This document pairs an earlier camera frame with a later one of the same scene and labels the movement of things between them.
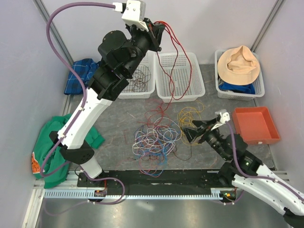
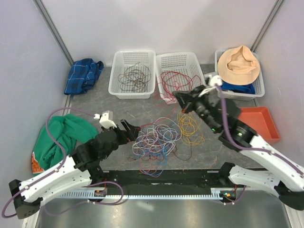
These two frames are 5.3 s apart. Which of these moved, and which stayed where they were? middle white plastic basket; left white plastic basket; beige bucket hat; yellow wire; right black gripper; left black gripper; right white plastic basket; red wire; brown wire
Moved: left black gripper; red wire; right black gripper
Stayed: brown wire; beige bucket hat; middle white plastic basket; right white plastic basket; yellow wire; left white plastic basket
